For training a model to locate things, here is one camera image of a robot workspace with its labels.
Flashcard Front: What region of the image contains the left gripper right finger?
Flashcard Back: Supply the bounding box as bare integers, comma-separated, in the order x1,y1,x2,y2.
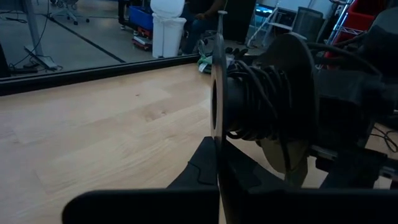
217,139,398,224

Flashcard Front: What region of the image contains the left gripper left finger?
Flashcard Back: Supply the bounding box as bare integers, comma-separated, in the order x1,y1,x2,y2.
62,136,221,224

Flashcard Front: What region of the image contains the black cord spool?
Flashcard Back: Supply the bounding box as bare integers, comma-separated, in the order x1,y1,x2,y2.
210,32,320,188

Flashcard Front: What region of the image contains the thin black cord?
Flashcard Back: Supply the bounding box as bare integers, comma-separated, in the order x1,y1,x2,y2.
226,59,398,155

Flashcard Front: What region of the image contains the red plastic storage bin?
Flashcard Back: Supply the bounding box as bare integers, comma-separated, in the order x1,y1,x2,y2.
325,0,389,60

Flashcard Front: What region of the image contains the grey mesh chair back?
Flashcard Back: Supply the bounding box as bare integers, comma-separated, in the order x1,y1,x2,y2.
291,6,325,44

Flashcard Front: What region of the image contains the lit computer screen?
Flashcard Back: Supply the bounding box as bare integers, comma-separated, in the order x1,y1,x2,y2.
254,2,279,19

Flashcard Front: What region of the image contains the grey glove green cuff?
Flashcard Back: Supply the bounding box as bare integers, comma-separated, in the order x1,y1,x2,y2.
197,53,237,75

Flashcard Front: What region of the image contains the red black floor dolly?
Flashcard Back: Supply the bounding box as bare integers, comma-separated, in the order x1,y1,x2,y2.
132,26,154,51

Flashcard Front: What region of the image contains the person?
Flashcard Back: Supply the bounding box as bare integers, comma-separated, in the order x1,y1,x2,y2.
182,0,229,56

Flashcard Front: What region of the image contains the white trash bin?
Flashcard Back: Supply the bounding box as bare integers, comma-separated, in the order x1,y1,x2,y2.
150,0,187,59

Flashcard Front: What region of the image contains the blue plastic crate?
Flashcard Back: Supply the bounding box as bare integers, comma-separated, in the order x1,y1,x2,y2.
129,5,155,32

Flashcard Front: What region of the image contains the grey desk leg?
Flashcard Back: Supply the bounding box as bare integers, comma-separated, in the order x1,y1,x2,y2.
21,0,59,70

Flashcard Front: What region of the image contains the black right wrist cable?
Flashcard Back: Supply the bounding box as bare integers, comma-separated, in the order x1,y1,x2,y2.
306,42,383,75

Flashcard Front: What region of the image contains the metal wire shelf rack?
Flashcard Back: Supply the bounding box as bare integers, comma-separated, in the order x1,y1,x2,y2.
326,0,357,47

